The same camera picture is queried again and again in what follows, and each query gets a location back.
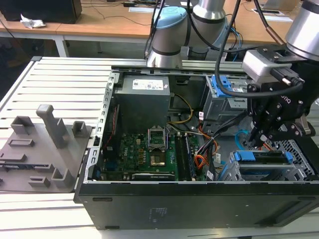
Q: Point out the crumpled white paper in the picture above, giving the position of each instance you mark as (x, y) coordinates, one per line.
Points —
(32, 23)

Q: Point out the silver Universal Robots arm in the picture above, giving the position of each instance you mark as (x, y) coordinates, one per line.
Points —
(169, 37)

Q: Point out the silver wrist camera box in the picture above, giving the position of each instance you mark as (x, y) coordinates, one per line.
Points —
(259, 67)

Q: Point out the grey power supply unit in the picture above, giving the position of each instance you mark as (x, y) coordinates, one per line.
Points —
(142, 104)

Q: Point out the perforated metal disk bay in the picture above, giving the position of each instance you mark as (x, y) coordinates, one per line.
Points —
(296, 154)

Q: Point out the black box on desk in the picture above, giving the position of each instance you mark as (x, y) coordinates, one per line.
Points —
(40, 11)

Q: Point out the CPU socket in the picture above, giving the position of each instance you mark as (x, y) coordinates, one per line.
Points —
(157, 159)

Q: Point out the wooden desk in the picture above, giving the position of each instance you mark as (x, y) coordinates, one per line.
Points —
(99, 25)

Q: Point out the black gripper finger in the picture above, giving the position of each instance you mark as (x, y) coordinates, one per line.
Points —
(256, 119)
(272, 122)

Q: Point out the hard disk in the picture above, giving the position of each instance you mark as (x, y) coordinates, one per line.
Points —
(245, 156)

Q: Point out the black graphics card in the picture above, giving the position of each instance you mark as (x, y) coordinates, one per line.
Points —
(153, 176)

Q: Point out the white paper sheet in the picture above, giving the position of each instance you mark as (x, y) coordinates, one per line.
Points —
(274, 18)
(140, 10)

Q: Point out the grey parts rack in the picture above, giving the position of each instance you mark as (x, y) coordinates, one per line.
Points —
(37, 154)

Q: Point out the blue drive cage latch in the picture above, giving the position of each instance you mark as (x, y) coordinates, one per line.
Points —
(225, 83)

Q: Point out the grey metal drive cage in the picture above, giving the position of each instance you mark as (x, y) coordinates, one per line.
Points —
(214, 109)

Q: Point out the black PC case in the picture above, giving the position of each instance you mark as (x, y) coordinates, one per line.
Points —
(174, 206)

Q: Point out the green motherboard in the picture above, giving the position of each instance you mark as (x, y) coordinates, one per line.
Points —
(134, 154)

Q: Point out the black RAM stick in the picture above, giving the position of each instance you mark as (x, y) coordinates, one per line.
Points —
(189, 156)

